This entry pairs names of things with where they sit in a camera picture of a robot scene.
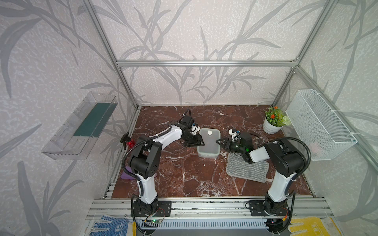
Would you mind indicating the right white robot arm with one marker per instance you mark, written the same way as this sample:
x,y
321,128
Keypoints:
x,y
290,157

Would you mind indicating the aluminium frame rails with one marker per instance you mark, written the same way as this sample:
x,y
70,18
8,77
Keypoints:
x,y
249,52

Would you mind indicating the white wire basket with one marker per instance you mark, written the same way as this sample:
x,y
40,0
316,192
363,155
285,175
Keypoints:
x,y
315,121

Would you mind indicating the potted plant white pot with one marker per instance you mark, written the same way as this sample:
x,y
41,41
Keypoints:
x,y
275,120

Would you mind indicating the pink item in basket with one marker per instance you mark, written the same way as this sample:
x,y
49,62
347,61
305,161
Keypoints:
x,y
316,148

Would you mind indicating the yellow work glove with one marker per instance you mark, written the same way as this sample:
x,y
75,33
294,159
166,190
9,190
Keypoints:
x,y
308,226

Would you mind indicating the red spray bottle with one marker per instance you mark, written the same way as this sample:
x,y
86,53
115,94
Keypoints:
x,y
127,141

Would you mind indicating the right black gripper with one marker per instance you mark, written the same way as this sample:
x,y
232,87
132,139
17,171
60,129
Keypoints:
x,y
229,143

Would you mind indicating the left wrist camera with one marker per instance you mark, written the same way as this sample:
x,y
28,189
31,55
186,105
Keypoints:
x,y
194,129

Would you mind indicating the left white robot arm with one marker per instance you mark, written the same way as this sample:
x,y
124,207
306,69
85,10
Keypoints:
x,y
142,161

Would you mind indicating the grey wiping cloth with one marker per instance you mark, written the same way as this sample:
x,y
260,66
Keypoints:
x,y
237,167

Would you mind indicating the purple pink spatula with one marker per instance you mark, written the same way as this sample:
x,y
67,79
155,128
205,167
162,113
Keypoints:
x,y
126,176

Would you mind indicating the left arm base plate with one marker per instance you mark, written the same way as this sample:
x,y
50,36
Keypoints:
x,y
159,208

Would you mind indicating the lunch box lid green seal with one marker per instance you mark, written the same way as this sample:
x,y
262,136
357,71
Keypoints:
x,y
210,136

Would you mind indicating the clear wall shelf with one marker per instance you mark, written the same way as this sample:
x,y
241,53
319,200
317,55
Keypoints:
x,y
64,145

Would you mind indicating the green sponge pad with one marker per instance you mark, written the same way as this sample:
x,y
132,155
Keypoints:
x,y
96,120

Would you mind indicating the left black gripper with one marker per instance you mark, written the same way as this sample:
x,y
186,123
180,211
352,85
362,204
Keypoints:
x,y
196,143

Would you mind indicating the clear lunch box base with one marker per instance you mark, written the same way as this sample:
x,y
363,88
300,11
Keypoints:
x,y
211,153

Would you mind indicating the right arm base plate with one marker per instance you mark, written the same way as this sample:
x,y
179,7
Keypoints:
x,y
257,208

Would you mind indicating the blue white work glove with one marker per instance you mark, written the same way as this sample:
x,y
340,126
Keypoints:
x,y
110,226

